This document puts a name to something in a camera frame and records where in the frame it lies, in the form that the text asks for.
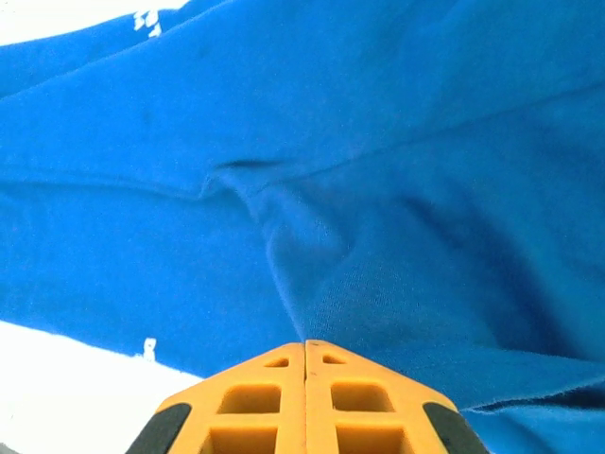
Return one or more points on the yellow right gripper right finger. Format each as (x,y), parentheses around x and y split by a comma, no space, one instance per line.
(368,416)

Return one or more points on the blue t-shirt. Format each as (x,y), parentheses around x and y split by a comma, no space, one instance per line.
(331,142)

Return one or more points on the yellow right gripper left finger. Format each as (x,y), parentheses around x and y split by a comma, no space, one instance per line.
(246,416)

